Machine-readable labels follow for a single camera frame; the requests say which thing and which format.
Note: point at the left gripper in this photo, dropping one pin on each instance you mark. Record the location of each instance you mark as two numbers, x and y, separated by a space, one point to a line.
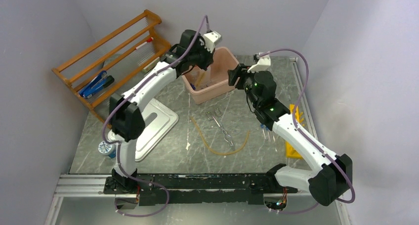
210 57

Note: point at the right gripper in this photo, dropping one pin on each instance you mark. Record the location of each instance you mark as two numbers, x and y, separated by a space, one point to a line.
233 74

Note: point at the brown test tube brush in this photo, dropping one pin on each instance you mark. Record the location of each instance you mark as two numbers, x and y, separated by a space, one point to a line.
199 80

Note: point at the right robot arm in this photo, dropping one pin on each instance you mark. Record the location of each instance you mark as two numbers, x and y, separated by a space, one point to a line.
330 174

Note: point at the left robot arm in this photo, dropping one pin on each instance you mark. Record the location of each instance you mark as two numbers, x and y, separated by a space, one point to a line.
140 95

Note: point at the pink plastic bin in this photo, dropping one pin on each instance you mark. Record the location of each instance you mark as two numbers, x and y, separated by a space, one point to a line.
215 82

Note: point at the metal crucible tongs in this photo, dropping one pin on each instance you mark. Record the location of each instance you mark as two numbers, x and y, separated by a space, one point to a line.
215 115

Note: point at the white green eraser box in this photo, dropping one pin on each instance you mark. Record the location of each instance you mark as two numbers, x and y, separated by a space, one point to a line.
150 66

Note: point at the white tray lid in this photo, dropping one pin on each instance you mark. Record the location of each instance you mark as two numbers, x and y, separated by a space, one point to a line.
154 122

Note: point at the blue stapler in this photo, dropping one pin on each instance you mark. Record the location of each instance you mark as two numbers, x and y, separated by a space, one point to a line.
100 82

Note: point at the wooden shelf rack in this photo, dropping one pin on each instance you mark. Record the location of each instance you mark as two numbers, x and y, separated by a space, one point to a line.
116 54

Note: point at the blue white tape roll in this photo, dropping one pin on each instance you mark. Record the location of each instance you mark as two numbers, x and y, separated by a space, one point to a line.
107 150

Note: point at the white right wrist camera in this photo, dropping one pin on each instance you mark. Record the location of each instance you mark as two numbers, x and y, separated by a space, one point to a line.
262 63

